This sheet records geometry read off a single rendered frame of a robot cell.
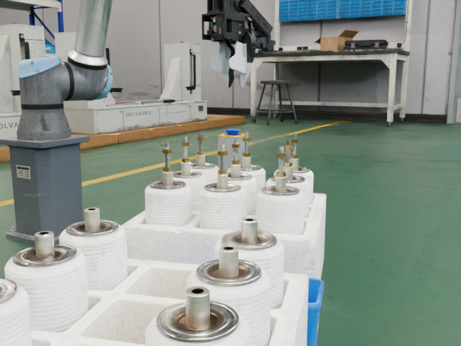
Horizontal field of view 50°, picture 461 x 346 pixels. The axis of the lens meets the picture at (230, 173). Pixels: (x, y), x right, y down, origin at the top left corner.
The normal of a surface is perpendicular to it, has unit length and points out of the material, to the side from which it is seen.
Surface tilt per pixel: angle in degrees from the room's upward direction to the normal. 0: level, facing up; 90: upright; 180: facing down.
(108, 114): 90
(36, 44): 90
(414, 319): 0
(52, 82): 90
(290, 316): 0
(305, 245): 90
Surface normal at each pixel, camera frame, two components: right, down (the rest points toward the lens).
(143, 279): 0.97, 0.04
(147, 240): -0.23, 0.18
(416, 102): -0.50, 0.16
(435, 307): 0.00, -0.98
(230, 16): 0.70, 0.13
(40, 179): 0.26, 0.18
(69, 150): 0.87, 0.09
